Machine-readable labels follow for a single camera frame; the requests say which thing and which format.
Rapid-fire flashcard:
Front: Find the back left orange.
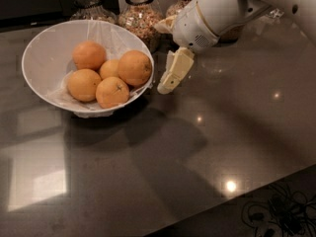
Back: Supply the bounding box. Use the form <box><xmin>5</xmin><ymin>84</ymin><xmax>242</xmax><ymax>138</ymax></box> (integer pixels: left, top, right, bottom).
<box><xmin>72</xmin><ymin>40</ymin><xmax>107</xmax><ymax>70</ymax></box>

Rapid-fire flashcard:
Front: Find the front middle orange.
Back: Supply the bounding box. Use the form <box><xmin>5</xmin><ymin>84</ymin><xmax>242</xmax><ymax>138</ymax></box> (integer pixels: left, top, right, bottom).
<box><xmin>96</xmin><ymin>77</ymin><xmax>129</xmax><ymax>109</ymax></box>

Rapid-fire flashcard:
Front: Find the leftmost glass jar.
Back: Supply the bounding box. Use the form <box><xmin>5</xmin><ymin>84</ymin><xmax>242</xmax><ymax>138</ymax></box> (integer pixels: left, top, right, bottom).
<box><xmin>70</xmin><ymin>0</ymin><xmax>117</xmax><ymax>24</ymax></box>

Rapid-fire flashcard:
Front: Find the clear plastic bag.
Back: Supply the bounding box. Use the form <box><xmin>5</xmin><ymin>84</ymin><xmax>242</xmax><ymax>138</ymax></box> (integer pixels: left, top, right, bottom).
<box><xmin>267</xmin><ymin>8</ymin><xmax>284</xmax><ymax>19</ymax></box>

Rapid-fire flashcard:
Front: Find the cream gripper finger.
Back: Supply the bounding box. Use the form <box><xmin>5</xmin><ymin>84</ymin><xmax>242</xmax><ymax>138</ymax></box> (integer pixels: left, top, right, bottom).
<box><xmin>154</xmin><ymin>15</ymin><xmax>177</xmax><ymax>34</ymax></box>
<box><xmin>157</xmin><ymin>47</ymin><xmax>195</xmax><ymax>94</ymax></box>

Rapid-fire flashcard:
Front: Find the white paper bowl liner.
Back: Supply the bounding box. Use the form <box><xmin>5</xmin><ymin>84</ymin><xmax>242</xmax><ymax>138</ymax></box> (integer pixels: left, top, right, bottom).
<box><xmin>39</xmin><ymin>20</ymin><xmax>154</xmax><ymax>119</ymax></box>

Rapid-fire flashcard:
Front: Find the right large orange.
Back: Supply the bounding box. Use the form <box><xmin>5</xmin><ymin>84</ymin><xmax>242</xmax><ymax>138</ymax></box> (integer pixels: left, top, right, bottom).
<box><xmin>118</xmin><ymin>50</ymin><xmax>152</xmax><ymax>87</ymax></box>

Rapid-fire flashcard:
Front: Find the black cable tangle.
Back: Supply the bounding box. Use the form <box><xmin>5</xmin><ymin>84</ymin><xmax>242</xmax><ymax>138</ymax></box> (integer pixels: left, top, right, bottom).
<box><xmin>241</xmin><ymin>181</ymin><xmax>316</xmax><ymax>237</ymax></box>

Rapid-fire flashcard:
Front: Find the front left orange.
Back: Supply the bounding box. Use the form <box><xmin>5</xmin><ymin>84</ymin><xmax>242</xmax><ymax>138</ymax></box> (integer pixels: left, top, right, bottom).
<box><xmin>67</xmin><ymin>69</ymin><xmax>101</xmax><ymax>102</ymax></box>

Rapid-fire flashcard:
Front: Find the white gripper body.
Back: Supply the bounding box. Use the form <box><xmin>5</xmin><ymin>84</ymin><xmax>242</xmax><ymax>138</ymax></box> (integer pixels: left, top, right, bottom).
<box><xmin>172</xmin><ymin>0</ymin><xmax>264</xmax><ymax>53</ymax></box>

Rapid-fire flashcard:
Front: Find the small middle orange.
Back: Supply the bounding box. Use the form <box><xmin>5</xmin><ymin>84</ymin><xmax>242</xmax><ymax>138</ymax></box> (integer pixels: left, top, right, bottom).
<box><xmin>99</xmin><ymin>59</ymin><xmax>119</xmax><ymax>79</ymax></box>

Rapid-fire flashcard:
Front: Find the white bowl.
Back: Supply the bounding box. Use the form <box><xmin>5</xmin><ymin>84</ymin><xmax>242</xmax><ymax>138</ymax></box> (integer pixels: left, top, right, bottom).
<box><xmin>22</xmin><ymin>20</ymin><xmax>150</xmax><ymax>119</ymax></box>

